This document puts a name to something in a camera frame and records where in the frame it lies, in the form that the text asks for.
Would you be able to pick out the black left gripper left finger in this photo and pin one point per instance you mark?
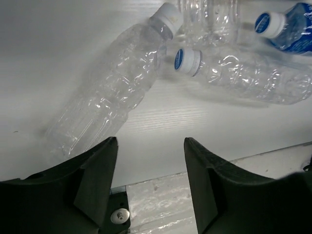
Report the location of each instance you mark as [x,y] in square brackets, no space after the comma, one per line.
[70,198]

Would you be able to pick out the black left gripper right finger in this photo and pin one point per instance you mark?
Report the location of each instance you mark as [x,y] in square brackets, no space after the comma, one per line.
[230,200]

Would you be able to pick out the clear bottle plain white cap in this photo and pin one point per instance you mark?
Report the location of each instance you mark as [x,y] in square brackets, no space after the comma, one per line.
[117,83]

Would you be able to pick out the clear bottle blue-white cap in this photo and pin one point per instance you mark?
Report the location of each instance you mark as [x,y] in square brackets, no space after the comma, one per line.
[246,74]

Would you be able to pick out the upright-lying clear ribbed bottle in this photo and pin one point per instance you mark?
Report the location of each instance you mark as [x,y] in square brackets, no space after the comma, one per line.
[209,22]

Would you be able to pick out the blue label water bottle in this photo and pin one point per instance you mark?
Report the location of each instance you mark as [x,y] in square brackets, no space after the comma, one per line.
[290,31]

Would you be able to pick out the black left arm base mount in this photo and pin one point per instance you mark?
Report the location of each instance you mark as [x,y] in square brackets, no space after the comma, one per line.
[117,217]

